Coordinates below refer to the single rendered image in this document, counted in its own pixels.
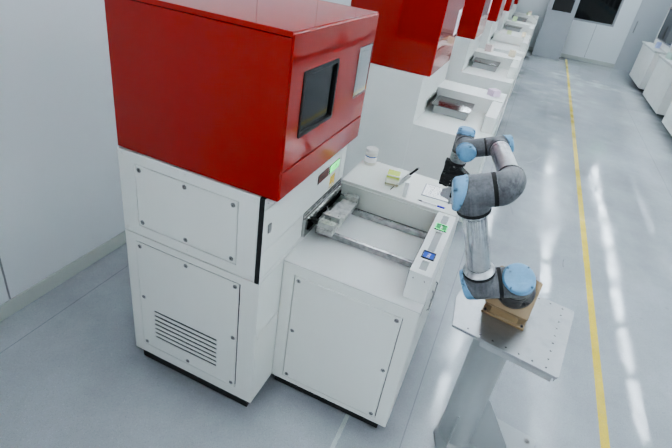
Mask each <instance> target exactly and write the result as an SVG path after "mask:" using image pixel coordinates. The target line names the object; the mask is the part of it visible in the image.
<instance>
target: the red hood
mask: <svg viewBox="0 0 672 448"><path fill-rule="evenodd" d="M104 3H105V14H106V24H107V35H108V45H109V56H110V66H111V77H112V87H113V97H114V108H115V118H116V129H117V139H118V145H119V146H121V147H124V148H127V149H130V150H133V151H135V152H138V153H141V154H144V155H147V156H150V157H152V158H155V159H158V160H161V161H164V162H167V163H169V164H172V165H175V166H178V167H181V168H183V169H186V170H189V171H192V172H195V173H198V174H200V175H203V176H206V177H209V178H212V179H215V180H217V181H220V182H223V183H226V184H229V185H231V186H234V187H237V188H240V189H243V190H246V191H248V192H251V193H254V194H257V195H260V196H263V197H265V198H268V199H270V200H273V201H276V202H278V201H280V200H281V199H282V198H283V197H284V196H286V195H287V194H288V193H289V192H290V191H292V190H293V189H294V188H295V187H296V186H298V185H299V184H300V183H301V182H303V181H304V180H305V179H306V178H307V177H309V176H310V175H311V174H312V173H313V172H315V171H316V170H317V169H318V168H320V167H321V166H322V165H323V164H324V163H326V162H327V161H328V160H329V159H330V158H332V157H333V156H334V155H335V154H336V153H338V152H339V151H340V150H341V149H343V148H344V147H345V146H346V145H347V144H349V143H350V142H351V141H352V140H353V139H355V138H356V137H357V136H358V132H359V126H360V120H361V114H362V109H363V103H364V97H365V92H366V86H367V80H368V74H369V69H370V63H371V57H372V51H373V46H374V40H375V34H376V29H377V23H378V17H379V12H376V11H371V10H366V9H362V8H357V7H352V6H347V5H342V4H337V3H333V2H328V1H323V0H104Z"/></svg>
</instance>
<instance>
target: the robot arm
mask: <svg viewBox="0 0 672 448"><path fill-rule="evenodd" d="M475 133H476V131H475V129H473V128H471V127H468V126H460V127H459V128H458V131H457V133H456V137H455V141H454V144H453V148H452V151H451V155H450V158H448V157H447V158H446V160H445V165H444V169H443V171H442V173H441V176H440V180H439V184H441V185H443V186H446V187H447V186H448V188H443V189H442V192H441V193H440V195H441V196H442V197H444V198H446V199H447V200H448V204H450V203H451V204H452V210H453V211H456V212H457V214H458V216H459V217H461V218H462V226H463V235H464V245H465V255H466V263H465V264H464V266H463V269H461V270H460V271H459V275H460V282H461V286H462V290H463V294H464V296H465V298H466V299H469V300H472V299H474V300H478V299H496V298H498V299H499V300H500V302H501V303H502V304H504V305H505V306H507V307H509V308H512V309H522V308H525V307H527V306H528V305H530V304H531V303H532V301H533V300H534V298H535V294H536V288H535V287H536V277H535V274H534V272H533V270H532V269H531V268H530V267H528V266H527V265H525V264H522V263H513V264H510V265H508V266H505V267H495V266H494V264H493V263H492V262H490V248H489V233H488V218H487V216H489V215H490V213H491V211H492V207H499V206H505V205H508V204H510V203H512V202H514V201H515V200H516V199H518V198H519V197H520V196H521V194H522V193H523V191H524V189H525V187H526V183H527V178H526V175H525V172H524V170H523V169H522V168H521V167H520V166H518V164H517V162H516V160H515V157H514V155H513V152H514V140H513V136H512V135H500V136H493V137H485V138H477V139H474V137H475ZM483 156H491V157H492V160H493V163H494V166H495V169H496V171H495V172H487V173H478V174H469V173H468V172H467V171H466V170H465V168H464V167H465V165H466V163H467V162H470V161H472V160H474V158H475V157H483Z"/></svg>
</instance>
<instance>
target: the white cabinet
mask: <svg viewBox="0 0 672 448"><path fill-rule="evenodd" d="M457 223H458V220H457V222H456V225H455V227H454V230H453V232H452V235H451V237H450V240H449V243H448V246H447V248H446V251H445V253H444V256H443V258H442V261H441V263H440V266H439V268H438V271H437V273H436V276H435V278H434V281H433V283H432V286H431V288H430V291H429V293H428V296H427V298H426V301H425V303H424V306H423V308H422V311H421V313H420V314H418V313H416V312H413V311H411V310H408V309H406V308H403V307H401V306H398V305H396V304H393V303H390V302H388V301H385V300H383V299H380V298H378V297H375V296H373V295H370V294H368V293H365V292H363V291H360V290H357V289H355V288H352V287H350V286H347V285H345V284H342V283H340V282H337V281H335V280H332V279H330V278H327V277H324V276H322V275H319V274H317V273H314V272H312V271H309V270H307V269H304V268H302V267H299V266H297V265H294V264H291V263H289V262H286V261H284V265H283V274H282V284H281V293H280V302H279V312H278V321H277V330H276V339H275V349H274V358H273V367H272V374H274V375H275V380H277V381H279V382H281V383H284V384H286V385H288V386H290V387H292V388H294V389H296V390H298V391H300V392H302V393H304V394H306V395H309V396H311V397H313V398H315V399H317V400H319V401H321V402H323V403H325V404H327V405H329V406H331V407H334V408H336V409H338V410H340V411H342V412H344V413H346V414H348V415H350V416H352V417H354V418H356V419H359V420H361V421H363V422H365V423H367V424H369V425H371V426H373V427H375V428H377V426H378V424H379V425H381V426H383V427H386V424H387V422H388V419H389V417H390V414H391V412H392V409H393V406H394V404H395V401H396V398H397V396H398V393H399V390H400V388H401V385H402V382H403V380H404V377H405V374H406V372H407V369H408V366H409V364H410V361H411V359H412V356H413V353H414V351H415V348H416V345H417V343H418V340H419V337H420V335H421V332H422V329H423V327H424V324H425V321H426V319H427V316H428V313H429V311H430V308H431V305H432V302H433V299H434V296H435V293H436V289H437V286H438V283H439V280H440V277H441V274H442V270H443V267H444V264H445V261H446V258H447V255H448V252H449V248H450V245H451V242H452V239H453V236H454V233H455V229H456V226H457Z"/></svg>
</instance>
